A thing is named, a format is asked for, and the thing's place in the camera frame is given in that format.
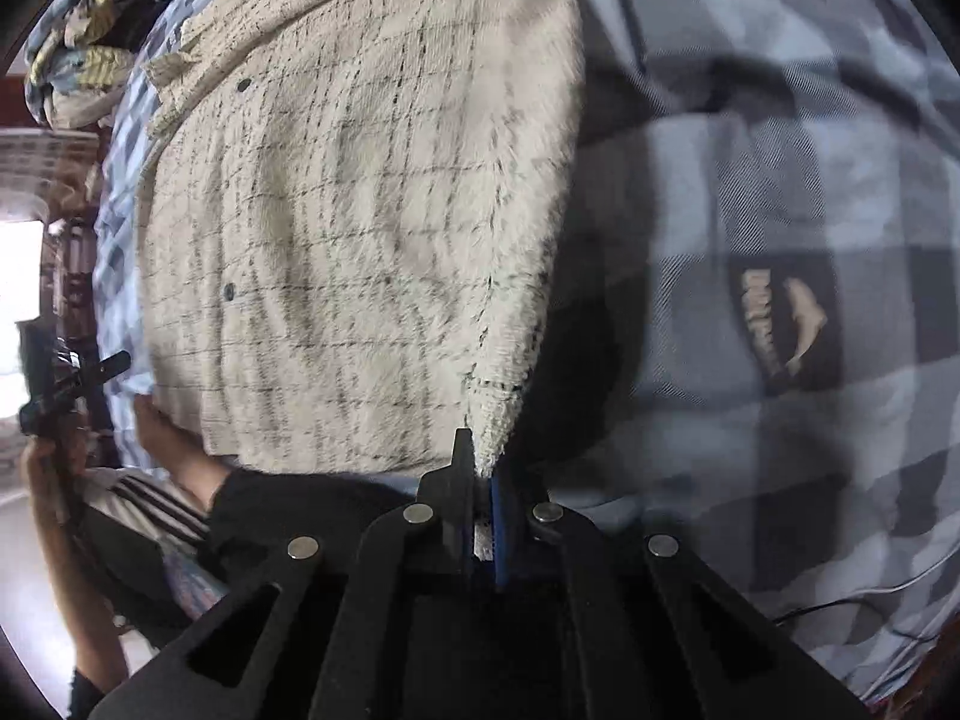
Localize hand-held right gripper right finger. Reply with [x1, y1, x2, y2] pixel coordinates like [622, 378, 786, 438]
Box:
[489, 463, 877, 720]

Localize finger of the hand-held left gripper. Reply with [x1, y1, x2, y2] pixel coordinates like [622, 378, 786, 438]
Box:
[73, 349, 133, 392]

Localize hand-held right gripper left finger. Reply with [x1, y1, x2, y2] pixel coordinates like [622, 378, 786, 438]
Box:
[86, 427, 481, 720]

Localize cream checked tweed jacket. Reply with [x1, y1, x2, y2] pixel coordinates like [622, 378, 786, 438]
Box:
[135, 0, 587, 477]

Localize black white striped pants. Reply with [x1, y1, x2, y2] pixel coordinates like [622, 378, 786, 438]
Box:
[79, 465, 421, 631]

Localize floral patterned quilt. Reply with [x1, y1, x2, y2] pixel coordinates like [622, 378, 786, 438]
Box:
[22, 0, 197, 130]

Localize blue grey checked bedsheet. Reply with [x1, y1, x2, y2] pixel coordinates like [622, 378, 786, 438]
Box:
[90, 0, 960, 707]

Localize thin black cable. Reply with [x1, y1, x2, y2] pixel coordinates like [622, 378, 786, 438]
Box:
[772, 559, 947, 627]

